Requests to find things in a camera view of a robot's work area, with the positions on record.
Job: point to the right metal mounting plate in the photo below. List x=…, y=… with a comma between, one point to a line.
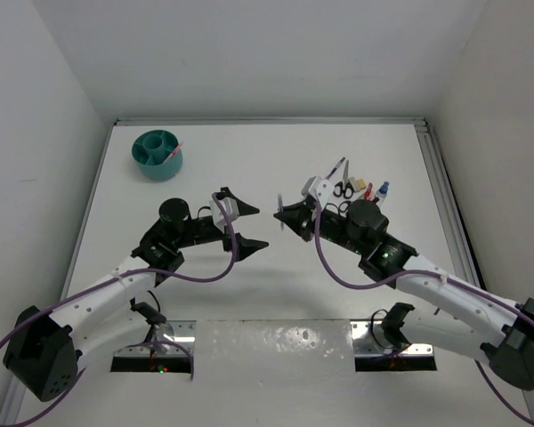
x=368, y=342

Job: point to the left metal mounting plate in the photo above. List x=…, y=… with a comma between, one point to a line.
x=174, y=340

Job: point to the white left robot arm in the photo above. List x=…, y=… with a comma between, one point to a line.
x=49, y=348

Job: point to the aluminium frame rail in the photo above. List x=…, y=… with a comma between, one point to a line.
x=460, y=249

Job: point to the red gel pen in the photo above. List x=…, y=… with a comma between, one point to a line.
x=369, y=192

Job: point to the black handled scissors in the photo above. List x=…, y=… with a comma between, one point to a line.
x=343, y=207
x=344, y=188

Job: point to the blue cap glue bottle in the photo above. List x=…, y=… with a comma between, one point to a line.
x=382, y=192

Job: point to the tan eraser block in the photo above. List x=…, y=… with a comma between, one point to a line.
x=358, y=185

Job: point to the metal mounting plate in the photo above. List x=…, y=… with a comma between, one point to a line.
x=174, y=340
x=368, y=342

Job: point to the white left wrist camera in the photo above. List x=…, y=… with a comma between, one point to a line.
x=219, y=216

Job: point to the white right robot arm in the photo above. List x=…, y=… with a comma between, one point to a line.
x=492, y=330

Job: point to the teal round organizer container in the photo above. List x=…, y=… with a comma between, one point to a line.
x=149, y=152

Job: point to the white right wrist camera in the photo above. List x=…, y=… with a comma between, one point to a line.
x=319, y=189

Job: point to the purple pen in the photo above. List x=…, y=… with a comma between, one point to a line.
x=335, y=168

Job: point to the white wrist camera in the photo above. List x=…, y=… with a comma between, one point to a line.
x=319, y=189
x=219, y=216

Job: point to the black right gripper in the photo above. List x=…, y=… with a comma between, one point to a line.
x=299, y=218

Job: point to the red and white pen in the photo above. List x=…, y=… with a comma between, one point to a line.
x=174, y=152

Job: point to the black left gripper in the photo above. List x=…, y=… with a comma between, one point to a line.
x=243, y=245

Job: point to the blue and white pen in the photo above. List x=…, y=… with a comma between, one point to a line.
x=280, y=206

